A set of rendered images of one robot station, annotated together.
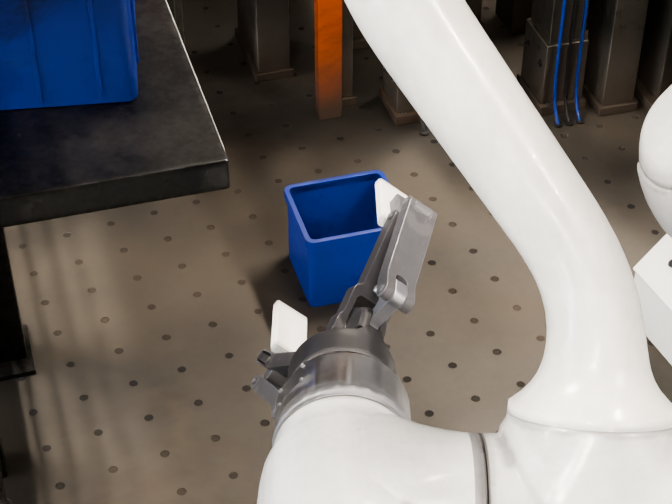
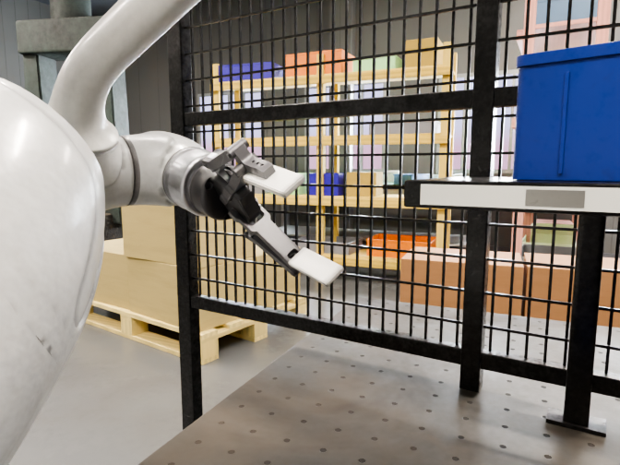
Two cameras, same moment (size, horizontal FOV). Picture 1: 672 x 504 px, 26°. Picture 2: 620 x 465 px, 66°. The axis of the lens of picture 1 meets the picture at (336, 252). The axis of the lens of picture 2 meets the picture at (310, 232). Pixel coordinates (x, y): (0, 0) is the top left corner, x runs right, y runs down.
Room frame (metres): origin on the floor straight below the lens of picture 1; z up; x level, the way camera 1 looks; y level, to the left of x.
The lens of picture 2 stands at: (1.26, -0.35, 1.04)
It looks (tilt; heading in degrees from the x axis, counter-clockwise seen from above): 8 degrees down; 138
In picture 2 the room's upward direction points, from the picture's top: straight up
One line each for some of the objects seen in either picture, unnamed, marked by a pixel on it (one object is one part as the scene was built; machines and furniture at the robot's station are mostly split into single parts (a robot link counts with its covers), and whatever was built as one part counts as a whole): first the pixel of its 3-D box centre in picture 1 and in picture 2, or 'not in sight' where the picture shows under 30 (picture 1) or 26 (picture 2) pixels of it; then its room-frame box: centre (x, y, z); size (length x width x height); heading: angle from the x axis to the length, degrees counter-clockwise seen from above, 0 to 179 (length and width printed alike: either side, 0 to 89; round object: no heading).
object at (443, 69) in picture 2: not in sight; (324, 166); (-2.03, 2.83, 1.04); 2.34 x 0.61 x 2.09; 22
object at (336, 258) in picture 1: (345, 238); not in sight; (1.18, -0.01, 0.75); 0.11 x 0.10 x 0.09; 106
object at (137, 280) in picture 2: not in sight; (184, 257); (-1.68, 1.17, 0.43); 1.53 x 1.18 x 0.86; 23
